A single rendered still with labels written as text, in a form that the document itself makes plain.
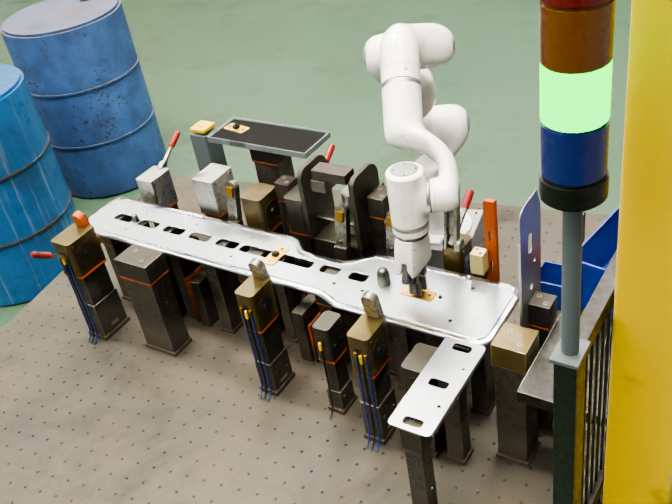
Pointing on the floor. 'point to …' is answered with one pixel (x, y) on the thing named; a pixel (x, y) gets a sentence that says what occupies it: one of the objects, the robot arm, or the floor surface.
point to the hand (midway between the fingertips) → (417, 284)
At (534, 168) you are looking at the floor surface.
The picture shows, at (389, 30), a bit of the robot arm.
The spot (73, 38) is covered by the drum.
